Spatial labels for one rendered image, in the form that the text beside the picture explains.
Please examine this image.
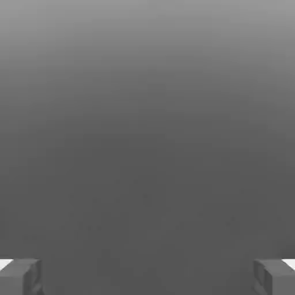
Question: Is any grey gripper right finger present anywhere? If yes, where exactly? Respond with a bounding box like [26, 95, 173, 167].
[251, 258, 295, 295]

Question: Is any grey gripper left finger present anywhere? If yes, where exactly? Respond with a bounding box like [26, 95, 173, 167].
[0, 258, 44, 295]

